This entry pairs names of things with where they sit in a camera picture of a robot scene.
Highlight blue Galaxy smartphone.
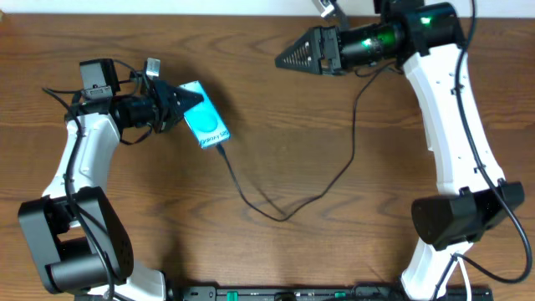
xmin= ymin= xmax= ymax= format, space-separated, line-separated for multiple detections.
xmin=181 ymin=81 xmax=231 ymax=149

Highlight black charger cable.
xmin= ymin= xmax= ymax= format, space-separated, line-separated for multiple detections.
xmin=215 ymin=62 xmax=396 ymax=222

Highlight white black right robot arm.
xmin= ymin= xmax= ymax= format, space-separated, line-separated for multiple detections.
xmin=275 ymin=1 xmax=524 ymax=300

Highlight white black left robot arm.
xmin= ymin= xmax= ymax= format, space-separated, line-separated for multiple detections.
xmin=18 ymin=59 xmax=203 ymax=300

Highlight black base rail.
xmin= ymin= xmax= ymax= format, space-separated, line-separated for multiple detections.
xmin=166 ymin=285 xmax=494 ymax=301

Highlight white power strip cord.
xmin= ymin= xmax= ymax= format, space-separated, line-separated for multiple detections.
xmin=457 ymin=254 xmax=474 ymax=301

